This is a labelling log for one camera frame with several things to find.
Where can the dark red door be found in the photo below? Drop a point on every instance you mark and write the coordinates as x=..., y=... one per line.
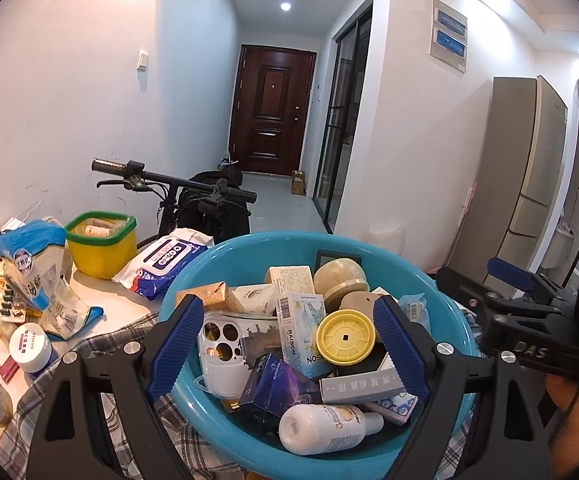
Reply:
x=269, y=110

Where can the beige round jar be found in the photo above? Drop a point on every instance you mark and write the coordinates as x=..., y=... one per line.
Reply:
x=342, y=277

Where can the teal plastic basin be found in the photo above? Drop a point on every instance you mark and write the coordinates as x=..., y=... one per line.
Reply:
x=229, y=440

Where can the blue plaid blanket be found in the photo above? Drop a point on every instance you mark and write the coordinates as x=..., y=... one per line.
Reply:
x=109, y=332

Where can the tan plastic device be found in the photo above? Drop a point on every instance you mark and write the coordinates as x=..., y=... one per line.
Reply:
x=357, y=304

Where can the beige refrigerator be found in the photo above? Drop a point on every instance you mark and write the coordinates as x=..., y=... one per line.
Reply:
x=514, y=170

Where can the white phone case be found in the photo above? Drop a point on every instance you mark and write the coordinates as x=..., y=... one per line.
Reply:
x=222, y=350

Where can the green pill blister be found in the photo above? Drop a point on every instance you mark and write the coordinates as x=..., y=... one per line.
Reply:
x=9, y=305

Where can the white jar with blue base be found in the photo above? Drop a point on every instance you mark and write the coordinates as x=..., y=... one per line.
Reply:
x=31, y=347

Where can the grey carton box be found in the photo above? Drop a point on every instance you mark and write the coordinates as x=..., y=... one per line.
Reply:
x=359, y=387

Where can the white bathroom fixture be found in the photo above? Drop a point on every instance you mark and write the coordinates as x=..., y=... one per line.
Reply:
x=562, y=250

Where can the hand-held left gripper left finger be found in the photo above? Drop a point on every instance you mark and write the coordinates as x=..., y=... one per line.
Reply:
x=177, y=345

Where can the pale blue wipes pack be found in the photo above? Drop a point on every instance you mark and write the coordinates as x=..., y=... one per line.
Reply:
x=414, y=307

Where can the black bag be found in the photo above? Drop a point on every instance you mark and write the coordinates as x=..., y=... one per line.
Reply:
x=214, y=220

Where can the dark framed mirror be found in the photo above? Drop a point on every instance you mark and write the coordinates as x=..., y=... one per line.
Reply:
x=327, y=258

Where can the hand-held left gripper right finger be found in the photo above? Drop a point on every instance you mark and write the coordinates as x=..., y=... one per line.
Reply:
x=399, y=345

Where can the gold wrapped soap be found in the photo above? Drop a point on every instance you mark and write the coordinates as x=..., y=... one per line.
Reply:
x=209, y=296

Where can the white and blue wipes pack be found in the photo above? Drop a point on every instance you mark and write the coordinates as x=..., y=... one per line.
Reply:
x=162, y=262

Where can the beige carton box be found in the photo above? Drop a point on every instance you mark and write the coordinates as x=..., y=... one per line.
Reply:
x=289, y=277

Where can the white soft pack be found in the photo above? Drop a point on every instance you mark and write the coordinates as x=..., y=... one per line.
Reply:
x=254, y=300

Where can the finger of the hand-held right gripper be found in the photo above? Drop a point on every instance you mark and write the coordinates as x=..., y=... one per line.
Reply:
x=464, y=290
x=512, y=272

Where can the yellow container with green rim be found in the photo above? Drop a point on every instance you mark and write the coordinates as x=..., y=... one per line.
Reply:
x=99, y=255

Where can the black framed sliding door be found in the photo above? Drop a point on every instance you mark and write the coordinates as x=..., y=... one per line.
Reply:
x=342, y=110

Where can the small cardboard box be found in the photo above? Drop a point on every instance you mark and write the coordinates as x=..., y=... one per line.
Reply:
x=298, y=182

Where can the pink flat packet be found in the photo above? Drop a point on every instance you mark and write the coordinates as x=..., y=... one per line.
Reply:
x=9, y=369

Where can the black bicycle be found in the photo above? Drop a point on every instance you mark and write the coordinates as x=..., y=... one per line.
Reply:
x=169, y=178

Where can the dark blue carton box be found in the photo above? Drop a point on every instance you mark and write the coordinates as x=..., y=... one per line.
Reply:
x=274, y=385

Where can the light blue printed box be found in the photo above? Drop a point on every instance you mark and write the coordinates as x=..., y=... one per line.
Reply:
x=299, y=330

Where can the white wall switch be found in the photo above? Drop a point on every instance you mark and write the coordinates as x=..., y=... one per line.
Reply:
x=143, y=60

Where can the round ceiling light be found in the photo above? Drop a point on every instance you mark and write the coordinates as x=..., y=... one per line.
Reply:
x=285, y=6

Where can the blue and white bag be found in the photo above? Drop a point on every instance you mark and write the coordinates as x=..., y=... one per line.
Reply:
x=34, y=270

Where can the yellow round disc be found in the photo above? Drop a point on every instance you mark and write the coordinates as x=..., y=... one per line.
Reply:
x=344, y=342

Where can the grey wall panel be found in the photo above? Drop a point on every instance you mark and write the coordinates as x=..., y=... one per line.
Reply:
x=448, y=35

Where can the person's right hand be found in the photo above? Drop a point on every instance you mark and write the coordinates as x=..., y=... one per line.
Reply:
x=569, y=410

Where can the white plastic bottle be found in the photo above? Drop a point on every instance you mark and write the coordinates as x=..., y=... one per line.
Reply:
x=324, y=427

